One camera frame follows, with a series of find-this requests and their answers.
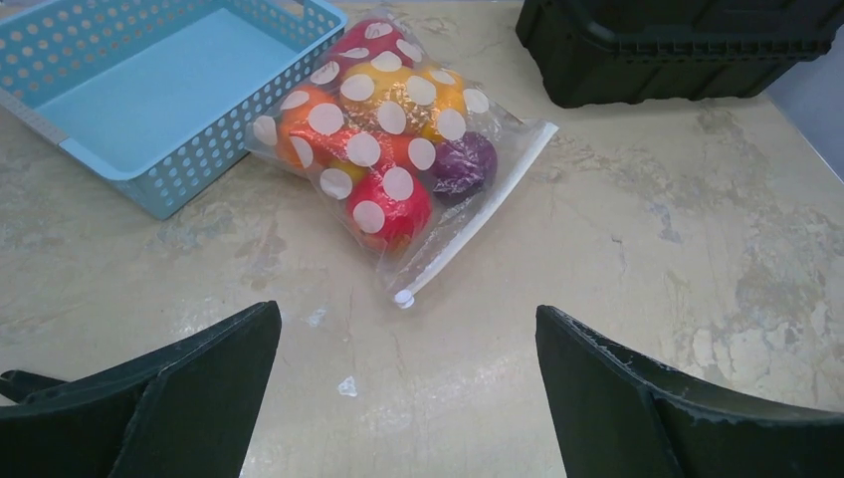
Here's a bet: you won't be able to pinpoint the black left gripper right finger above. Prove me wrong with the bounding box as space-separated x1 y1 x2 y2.
535 305 843 477

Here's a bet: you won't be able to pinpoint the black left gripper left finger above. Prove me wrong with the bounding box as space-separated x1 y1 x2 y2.
1 301 282 477

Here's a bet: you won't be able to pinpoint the purple fake cabbage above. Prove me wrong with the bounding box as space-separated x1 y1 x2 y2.
430 131 499 205

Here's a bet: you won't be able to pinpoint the polka dot zip top bag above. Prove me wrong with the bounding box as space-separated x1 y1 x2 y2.
246 9 557 309

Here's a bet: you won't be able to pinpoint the red fake apple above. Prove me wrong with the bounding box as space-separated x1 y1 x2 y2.
345 171 433 252

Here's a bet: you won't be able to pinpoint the orange fake fruit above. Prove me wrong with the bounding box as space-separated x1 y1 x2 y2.
275 85 336 171

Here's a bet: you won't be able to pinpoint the red fake tomato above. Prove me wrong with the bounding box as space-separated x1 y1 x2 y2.
325 18 424 73

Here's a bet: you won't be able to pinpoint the light blue perforated basket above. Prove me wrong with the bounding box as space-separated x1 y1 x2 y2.
1 0 347 220

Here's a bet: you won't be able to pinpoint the black plastic toolbox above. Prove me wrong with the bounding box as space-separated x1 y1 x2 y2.
515 0 843 109

